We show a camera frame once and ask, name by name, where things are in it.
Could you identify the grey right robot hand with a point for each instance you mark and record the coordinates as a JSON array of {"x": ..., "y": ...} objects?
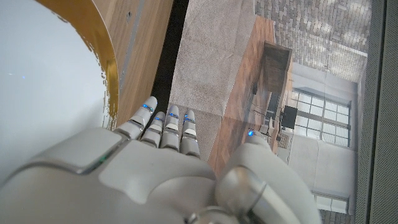
[{"x": 140, "y": 174}]

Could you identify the printed room scene backdrop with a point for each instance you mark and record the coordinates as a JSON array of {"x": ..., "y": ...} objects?
[{"x": 211, "y": 62}]

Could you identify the white paper plate gold rim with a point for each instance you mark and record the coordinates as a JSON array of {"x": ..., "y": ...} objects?
[{"x": 46, "y": 77}]

